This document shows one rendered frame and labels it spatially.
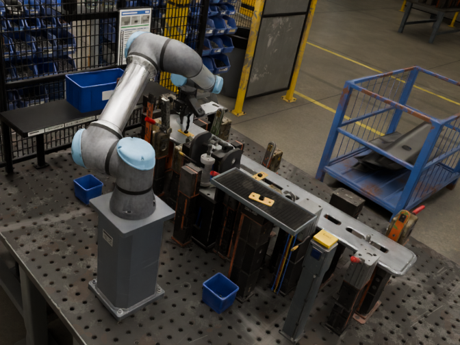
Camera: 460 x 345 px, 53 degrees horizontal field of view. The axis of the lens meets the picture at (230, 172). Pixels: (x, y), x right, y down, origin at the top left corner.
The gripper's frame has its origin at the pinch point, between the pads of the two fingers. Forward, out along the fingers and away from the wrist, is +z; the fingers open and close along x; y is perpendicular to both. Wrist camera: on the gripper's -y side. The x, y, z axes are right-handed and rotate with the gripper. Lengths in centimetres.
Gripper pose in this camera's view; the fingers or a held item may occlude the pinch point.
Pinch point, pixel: (186, 129)
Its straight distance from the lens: 224.9
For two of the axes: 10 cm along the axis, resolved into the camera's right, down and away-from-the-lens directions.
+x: -6.5, 3.0, -7.0
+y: -7.5, -4.4, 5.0
